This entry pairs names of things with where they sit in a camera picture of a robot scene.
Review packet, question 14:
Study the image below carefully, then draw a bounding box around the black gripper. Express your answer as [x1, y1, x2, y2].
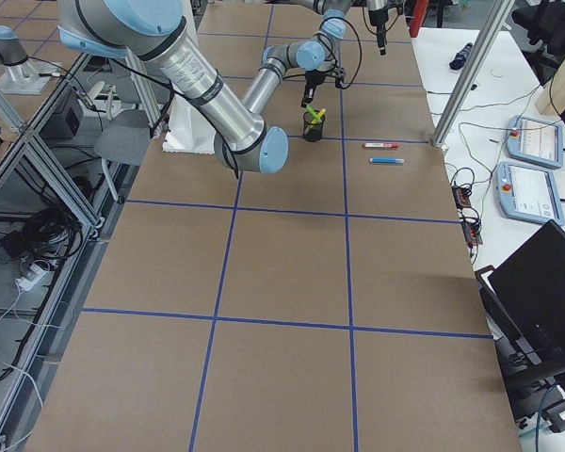
[300, 66, 347, 108]
[366, 0, 404, 57]

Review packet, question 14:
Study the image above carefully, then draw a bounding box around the yellow marker pen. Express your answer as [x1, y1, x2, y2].
[309, 108, 326, 125]

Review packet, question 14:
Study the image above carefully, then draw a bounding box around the green marker pen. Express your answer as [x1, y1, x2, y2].
[305, 105, 322, 123]

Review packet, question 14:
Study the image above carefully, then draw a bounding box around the red capped white marker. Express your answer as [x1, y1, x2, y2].
[362, 142, 399, 150]

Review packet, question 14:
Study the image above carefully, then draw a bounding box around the blue marker pen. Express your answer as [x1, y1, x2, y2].
[369, 157, 405, 165]

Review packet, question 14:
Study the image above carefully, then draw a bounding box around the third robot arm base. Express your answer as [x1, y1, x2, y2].
[0, 25, 49, 95]

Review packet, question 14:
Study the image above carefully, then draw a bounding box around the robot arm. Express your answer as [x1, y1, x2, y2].
[291, 0, 405, 56]
[57, 1, 351, 173]

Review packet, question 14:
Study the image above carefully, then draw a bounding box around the black mesh pen cup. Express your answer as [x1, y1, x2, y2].
[302, 112, 326, 142]

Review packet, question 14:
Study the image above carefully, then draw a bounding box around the folded dark umbrella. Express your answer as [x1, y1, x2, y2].
[448, 42, 474, 71]

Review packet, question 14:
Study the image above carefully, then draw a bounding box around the orange black connector box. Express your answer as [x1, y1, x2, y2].
[451, 186, 472, 209]

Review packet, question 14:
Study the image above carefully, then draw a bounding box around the far teach pendant tablet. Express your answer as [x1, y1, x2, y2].
[506, 115, 564, 170]

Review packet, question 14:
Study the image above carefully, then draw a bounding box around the teach pendant tablet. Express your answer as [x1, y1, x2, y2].
[506, 115, 564, 170]
[495, 162, 565, 226]

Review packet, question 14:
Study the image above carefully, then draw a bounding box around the grey office chair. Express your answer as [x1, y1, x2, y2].
[93, 110, 152, 203]

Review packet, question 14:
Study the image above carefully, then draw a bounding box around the near teach pendant tablet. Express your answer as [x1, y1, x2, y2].
[495, 162, 565, 226]

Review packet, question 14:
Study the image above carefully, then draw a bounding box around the black laptop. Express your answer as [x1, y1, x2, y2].
[474, 218, 565, 392]

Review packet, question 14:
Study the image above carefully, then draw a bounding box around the white power strip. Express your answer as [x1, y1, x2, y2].
[15, 262, 53, 292]

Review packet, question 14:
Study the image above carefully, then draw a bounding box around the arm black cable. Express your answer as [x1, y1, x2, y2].
[324, 17, 363, 90]

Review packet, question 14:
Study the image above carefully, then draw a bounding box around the aluminium frame post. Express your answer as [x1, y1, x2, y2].
[429, 0, 515, 149]

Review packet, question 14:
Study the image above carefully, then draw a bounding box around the bundle of black cables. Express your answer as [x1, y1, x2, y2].
[0, 206, 86, 263]

